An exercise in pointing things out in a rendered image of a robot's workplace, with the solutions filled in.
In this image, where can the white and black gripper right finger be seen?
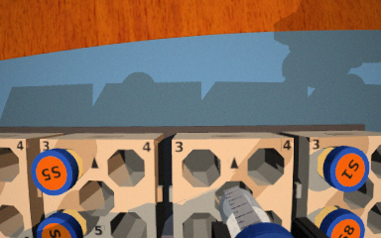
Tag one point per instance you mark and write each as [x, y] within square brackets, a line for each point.
[302, 227]

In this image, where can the light blue bench mat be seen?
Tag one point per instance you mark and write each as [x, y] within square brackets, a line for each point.
[247, 79]

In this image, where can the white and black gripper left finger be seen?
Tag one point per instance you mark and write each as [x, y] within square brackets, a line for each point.
[219, 230]

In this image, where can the peach bucket adapter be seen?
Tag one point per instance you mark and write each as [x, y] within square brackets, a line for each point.
[312, 193]
[131, 168]
[198, 187]
[17, 189]

